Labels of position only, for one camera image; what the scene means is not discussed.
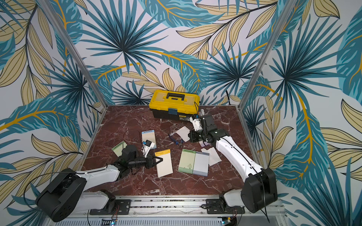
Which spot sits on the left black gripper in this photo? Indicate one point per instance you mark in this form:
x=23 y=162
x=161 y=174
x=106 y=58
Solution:
x=151 y=162

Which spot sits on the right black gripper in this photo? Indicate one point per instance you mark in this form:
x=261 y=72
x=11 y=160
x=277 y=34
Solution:
x=195 y=135

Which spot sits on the yellow topped cream memo pad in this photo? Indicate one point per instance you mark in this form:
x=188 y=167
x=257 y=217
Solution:
x=165 y=167

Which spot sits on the torn cream memo page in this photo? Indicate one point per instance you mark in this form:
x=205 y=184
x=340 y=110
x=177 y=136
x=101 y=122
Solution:
x=184 y=133

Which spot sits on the blue topped cream memo pad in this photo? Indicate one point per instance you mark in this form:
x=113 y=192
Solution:
x=149 y=135

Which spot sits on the torn white grid page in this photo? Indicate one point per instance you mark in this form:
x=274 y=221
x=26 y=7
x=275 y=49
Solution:
x=213 y=156

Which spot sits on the large green memo pad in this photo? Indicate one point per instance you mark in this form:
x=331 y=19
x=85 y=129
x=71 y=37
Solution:
x=186 y=164

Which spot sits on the grey white memo pad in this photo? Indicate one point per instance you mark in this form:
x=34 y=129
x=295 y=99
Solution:
x=201 y=164

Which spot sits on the pink memo pad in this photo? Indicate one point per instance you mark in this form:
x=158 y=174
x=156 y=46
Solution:
x=203 y=144

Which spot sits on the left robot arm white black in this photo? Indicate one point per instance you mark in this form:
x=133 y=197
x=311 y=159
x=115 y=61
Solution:
x=68 y=192

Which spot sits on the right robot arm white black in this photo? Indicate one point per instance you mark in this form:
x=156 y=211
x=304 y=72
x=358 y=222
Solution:
x=259 y=189

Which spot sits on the small green memo pad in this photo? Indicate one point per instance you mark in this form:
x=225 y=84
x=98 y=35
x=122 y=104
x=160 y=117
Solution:
x=119 y=148

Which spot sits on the yellow black toolbox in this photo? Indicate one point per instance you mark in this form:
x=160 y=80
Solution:
x=172 y=105

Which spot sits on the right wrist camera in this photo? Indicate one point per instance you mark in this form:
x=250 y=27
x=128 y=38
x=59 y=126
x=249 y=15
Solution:
x=195 y=120

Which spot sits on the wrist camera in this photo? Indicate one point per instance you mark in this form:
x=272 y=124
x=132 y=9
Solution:
x=195 y=120
x=147 y=146

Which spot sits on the blue handled pliers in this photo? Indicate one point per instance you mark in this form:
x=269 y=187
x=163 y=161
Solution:
x=178 y=142

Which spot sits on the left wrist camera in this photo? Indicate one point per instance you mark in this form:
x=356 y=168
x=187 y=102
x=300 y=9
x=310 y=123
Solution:
x=147 y=146

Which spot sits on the aluminium front rail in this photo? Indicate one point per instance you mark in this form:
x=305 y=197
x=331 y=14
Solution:
x=177 y=210

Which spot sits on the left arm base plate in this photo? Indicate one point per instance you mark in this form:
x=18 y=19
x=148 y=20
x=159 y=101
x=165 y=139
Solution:
x=114 y=207

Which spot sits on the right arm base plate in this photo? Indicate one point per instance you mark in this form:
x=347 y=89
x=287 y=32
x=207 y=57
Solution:
x=219 y=206

